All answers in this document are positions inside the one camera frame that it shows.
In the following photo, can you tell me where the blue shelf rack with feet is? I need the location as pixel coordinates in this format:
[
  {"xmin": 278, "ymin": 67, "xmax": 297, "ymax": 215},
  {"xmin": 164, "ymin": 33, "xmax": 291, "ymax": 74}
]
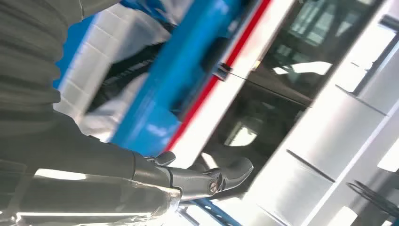
[{"xmin": 52, "ymin": 0, "xmax": 250, "ymax": 226}]

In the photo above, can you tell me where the black plastic part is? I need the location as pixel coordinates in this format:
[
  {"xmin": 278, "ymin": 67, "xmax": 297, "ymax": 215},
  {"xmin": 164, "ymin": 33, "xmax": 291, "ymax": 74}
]
[{"xmin": 87, "ymin": 40, "xmax": 168, "ymax": 113}]

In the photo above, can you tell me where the white vehicle with red stripe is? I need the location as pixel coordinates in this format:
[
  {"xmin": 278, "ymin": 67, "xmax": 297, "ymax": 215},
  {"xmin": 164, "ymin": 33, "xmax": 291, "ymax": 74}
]
[{"xmin": 163, "ymin": 0, "xmax": 399, "ymax": 226}]

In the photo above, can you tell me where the white plastic bin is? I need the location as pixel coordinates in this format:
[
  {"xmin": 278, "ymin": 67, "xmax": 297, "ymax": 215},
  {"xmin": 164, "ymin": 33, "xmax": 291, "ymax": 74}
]
[{"xmin": 53, "ymin": 1, "xmax": 173, "ymax": 143}]

